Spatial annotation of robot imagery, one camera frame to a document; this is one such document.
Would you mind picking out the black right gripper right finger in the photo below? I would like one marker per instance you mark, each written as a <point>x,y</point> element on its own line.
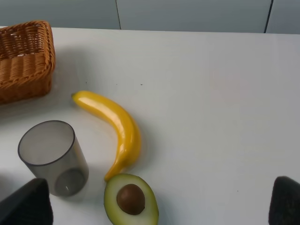
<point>285,202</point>

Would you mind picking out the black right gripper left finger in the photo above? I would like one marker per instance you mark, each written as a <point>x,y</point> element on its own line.
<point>29,205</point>

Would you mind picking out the brown wicker basket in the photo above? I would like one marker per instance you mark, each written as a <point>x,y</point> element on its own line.
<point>27,61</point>

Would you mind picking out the grey translucent plastic cup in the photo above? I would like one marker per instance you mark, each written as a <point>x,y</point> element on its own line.
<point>51,151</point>

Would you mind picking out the halved avocado with pit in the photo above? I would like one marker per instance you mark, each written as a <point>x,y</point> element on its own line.
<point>129,200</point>

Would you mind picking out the yellow banana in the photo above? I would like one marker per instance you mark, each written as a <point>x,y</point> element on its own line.
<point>128,134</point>

